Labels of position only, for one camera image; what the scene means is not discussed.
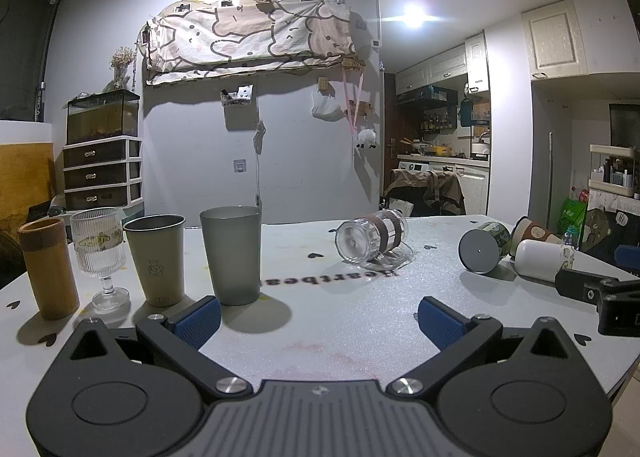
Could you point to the chair with brown jacket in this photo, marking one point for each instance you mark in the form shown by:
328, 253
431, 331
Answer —
425, 192

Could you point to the white mop stick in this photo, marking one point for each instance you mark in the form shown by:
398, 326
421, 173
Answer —
550, 177

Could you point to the beige metal cup elephant print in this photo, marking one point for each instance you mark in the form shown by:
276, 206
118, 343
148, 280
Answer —
156, 262

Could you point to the green plastic bag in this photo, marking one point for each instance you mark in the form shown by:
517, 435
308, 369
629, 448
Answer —
571, 217

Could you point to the dried flowers vase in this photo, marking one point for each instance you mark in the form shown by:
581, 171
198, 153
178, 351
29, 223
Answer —
121, 64

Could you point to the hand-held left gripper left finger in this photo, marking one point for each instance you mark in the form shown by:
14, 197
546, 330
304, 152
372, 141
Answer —
197, 323

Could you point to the brown bamboo cup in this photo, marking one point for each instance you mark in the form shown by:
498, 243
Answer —
47, 269

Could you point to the plastic drawer unit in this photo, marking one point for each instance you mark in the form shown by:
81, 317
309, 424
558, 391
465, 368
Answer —
97, 172

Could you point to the printed blanket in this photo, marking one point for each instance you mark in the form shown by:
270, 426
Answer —
250, 34

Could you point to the white washing machine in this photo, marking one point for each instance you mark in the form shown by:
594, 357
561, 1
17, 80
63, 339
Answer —
414, 169

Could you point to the ribbed glass goblet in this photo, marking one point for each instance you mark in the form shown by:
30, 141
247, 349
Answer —
100, 247

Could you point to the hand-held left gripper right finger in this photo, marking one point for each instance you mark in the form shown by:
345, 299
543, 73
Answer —
441, 324

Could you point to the brown paper cup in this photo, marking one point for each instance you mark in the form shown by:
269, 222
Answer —
535, 232

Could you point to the spice bottle rack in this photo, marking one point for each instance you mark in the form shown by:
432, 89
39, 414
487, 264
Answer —
437, 122

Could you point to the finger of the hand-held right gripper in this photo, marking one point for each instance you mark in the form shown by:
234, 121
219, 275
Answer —
580, 284
629, 259

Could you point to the white plush toy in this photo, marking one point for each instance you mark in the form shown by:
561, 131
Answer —
365, 137

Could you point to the white plastic bag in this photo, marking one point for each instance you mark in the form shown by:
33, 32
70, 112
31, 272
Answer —
326, 107

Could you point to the wooden hook rack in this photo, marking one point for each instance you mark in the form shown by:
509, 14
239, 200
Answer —
352, 64

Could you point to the round ceiling light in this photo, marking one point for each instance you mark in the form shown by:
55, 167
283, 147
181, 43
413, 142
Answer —
413, 15

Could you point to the yellow pot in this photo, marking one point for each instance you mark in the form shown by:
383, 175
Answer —
439, 151

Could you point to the grey frosted tumbler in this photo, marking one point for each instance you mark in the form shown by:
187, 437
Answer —
234, 257

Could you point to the pink ribbon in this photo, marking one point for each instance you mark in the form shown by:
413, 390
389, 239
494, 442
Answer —
353, 102

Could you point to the white cup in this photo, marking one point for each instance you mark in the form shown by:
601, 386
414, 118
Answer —
540, 259

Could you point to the white wall cabinet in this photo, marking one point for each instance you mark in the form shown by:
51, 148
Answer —
554, 39

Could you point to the dark bear print cloth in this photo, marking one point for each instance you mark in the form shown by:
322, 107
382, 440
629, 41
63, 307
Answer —
607, 222

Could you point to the glass fish tank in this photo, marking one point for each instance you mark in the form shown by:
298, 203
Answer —
102, 117

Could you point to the white storage rack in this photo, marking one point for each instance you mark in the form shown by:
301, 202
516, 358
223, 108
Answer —
612, 169

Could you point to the white kettle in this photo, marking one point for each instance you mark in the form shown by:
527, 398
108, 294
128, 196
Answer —
481, 147

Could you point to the green printed cup grey base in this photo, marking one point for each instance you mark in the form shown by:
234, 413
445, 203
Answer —
481, 249

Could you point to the yellow wooden board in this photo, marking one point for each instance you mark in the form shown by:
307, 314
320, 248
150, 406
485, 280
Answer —
25, 177

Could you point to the wall socket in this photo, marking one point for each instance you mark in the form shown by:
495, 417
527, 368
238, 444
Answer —
240, 166

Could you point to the clear glass mug brown band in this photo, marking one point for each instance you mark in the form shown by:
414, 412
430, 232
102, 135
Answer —
367, 239

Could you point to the small wall holder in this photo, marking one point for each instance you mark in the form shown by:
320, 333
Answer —
236, 97

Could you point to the white kitchen upper cabinets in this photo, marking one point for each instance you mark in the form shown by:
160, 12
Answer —
440, 67

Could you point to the dark screen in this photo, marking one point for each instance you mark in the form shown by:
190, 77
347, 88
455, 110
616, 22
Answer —
625, 124

